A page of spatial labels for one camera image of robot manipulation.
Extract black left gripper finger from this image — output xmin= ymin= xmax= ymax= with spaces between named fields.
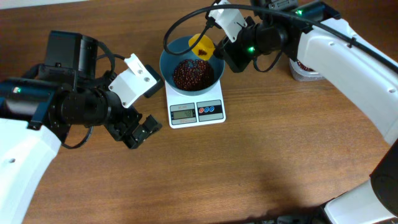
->
xmin=132 ymin=115 xmax=162 ymax=140
xmin=123 ymin=132 xmax=146 ymax=149

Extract yellow measuring scoop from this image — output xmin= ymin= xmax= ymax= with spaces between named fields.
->
xmin=188 ymin=34 xmax=215 ymax=61

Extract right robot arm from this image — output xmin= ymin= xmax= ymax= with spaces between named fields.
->
xmin=208 ymin=1 xmax=397 ymax=223

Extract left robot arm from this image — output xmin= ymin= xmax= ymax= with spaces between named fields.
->
xmin=1 ymin=30 xmax=164 ymax=223

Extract red beans in scoop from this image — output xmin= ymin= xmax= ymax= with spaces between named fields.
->
xmin=198 ymin=49 xmax=208 ymax=56

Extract white digital kitchen scale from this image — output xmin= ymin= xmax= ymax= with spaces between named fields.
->
xmin=165 ymin=81 xmax=226 ymax=129

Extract red beans in bowl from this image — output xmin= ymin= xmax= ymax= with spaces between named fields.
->
xmin=172 ymin=59 xmax=215 ymax=91

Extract teal bowl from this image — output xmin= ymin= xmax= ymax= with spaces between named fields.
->
xmin=160 ymin=51 xmax=225 ymax=96

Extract red beans in container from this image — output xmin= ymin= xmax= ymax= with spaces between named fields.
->
xmin=297 ymin=60 xmax=313 ymax=72

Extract clear plastic container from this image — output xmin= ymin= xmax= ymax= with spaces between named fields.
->
xmin=289 ymin=59 xmax=325 ymax=82

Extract black right camera cable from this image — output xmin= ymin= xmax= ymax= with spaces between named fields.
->
xmin=162 ymin=3 xmax=398 ymax=75

